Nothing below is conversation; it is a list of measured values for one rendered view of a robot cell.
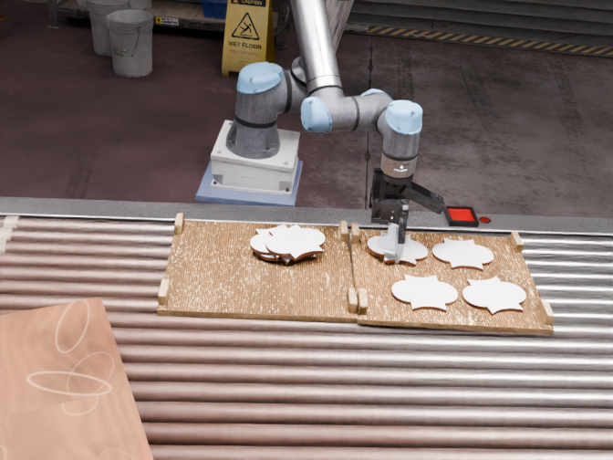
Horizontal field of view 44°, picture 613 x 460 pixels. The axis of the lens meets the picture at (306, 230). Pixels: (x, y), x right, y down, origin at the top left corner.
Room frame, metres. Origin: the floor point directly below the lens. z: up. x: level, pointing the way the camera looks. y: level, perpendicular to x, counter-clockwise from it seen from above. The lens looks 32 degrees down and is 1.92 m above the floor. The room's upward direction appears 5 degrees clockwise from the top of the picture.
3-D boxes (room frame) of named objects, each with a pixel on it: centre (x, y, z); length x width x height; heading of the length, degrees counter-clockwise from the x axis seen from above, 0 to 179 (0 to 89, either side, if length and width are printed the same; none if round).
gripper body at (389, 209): (1.49, -0.18, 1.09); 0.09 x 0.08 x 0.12; 93
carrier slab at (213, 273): (1.40, 0.10, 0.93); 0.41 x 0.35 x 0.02; 94
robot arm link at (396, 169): (1.49, -0.19, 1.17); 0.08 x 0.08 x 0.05
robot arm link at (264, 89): (1.92, 0.15, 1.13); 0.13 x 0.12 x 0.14; 114
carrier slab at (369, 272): (1.42, -0.32, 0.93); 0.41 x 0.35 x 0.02; 93
